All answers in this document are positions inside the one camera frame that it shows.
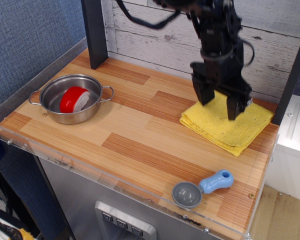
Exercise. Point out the black right frame post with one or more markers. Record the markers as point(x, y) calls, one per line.
point(288, 91)

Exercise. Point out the clear acrylic front guard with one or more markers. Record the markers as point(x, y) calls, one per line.
point(146, 163)

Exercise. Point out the black left frame post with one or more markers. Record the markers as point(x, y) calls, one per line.
point(95, 32)

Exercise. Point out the blue grey toy scoop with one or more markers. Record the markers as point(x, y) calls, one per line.
point(189, 195)

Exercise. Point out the white appliance at right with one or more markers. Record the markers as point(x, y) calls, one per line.
point(283, 172)

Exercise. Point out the steel button control panel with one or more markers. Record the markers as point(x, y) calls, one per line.
point(116, 224)

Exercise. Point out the steel pot with handles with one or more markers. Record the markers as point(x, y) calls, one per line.
point(50, 97)

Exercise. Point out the black frame post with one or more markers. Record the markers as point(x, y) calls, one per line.
point(288, 91)
point(95, 32)

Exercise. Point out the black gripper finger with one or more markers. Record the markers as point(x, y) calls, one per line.
point(204, 91)
point(236, 105)

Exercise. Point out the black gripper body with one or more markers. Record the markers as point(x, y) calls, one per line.
point(224, 73)

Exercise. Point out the yellow cloth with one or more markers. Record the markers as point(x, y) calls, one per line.
point(211, 121)

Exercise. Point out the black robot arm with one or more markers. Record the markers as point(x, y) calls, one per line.
point(217, 25)

